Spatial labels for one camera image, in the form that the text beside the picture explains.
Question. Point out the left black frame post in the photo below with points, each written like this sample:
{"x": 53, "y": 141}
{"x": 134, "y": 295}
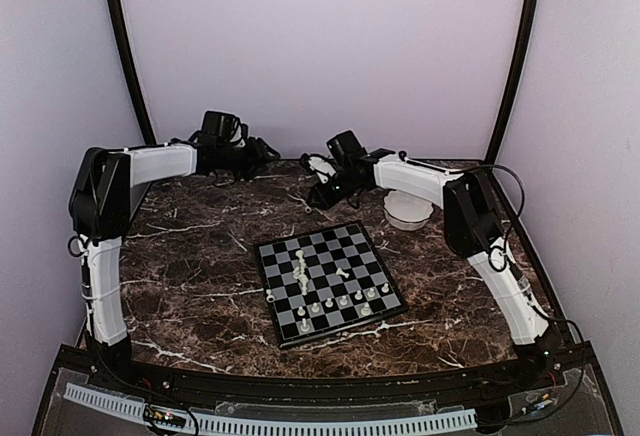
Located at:
{"x": 130, "y": 71}

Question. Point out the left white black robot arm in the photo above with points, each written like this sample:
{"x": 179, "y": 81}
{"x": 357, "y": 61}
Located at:
{"x": 100, "y": 207}

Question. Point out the black frame post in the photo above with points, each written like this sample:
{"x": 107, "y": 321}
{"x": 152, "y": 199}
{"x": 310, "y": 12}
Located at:
{"x": 130, "y": 71}
{"x": 513, "y": 79}

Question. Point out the white chess queen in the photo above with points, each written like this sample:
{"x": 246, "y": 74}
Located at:
{"x": 304, "y": 282}

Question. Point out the right black frame post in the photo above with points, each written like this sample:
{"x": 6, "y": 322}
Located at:
{"x": 513, "y": 79}

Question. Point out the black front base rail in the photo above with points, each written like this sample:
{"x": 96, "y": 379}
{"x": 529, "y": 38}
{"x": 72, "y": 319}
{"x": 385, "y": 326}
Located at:
{"x": 476, "y": 386}

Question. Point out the black and white chessboard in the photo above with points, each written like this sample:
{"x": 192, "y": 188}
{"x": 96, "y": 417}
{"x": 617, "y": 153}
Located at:
{"x": 347, "y": 246}

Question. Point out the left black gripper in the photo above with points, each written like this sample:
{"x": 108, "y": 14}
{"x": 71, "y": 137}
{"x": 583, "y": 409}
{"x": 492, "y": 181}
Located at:
{"x": 260, "y": 157}

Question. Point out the white slotted cable duct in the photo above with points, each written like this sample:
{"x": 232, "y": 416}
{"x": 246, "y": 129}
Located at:
{"x": 255, "y": 419}

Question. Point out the white chess king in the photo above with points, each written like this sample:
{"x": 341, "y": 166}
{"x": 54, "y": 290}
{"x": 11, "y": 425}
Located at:
{"x": 301, "y": 259}

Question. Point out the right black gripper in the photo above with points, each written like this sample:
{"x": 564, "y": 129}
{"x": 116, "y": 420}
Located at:
{"x": 320, "y": 195}

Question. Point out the white scalloped bowl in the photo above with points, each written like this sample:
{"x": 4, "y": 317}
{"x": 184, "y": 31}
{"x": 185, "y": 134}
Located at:
{"x": 406, "y": 212}

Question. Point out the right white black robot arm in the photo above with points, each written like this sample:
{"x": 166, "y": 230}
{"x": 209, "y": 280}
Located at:
{"x": 472, "y": 227}

